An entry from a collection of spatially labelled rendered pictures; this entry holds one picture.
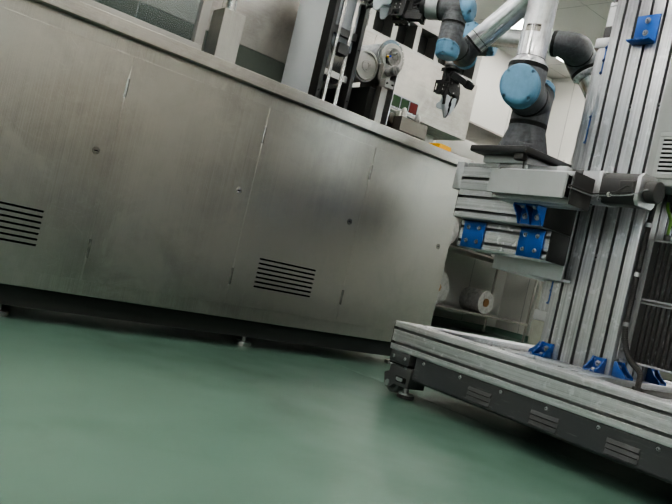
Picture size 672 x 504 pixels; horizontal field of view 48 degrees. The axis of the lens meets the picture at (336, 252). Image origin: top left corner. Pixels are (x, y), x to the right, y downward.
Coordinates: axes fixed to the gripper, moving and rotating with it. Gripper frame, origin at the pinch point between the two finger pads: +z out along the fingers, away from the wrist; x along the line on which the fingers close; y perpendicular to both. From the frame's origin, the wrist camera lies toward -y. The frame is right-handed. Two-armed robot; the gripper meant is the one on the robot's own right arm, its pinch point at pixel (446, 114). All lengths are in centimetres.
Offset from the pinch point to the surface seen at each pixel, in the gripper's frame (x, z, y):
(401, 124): 5.3, 5.8, 19.6
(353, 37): 47, -16, 12
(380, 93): 21.1, -2.6, 18.9
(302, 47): 51, -12, 37
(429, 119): -45, -12, 56
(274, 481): 142, 105, -122
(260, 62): 57, -5, 56
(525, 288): -435, 51, 261
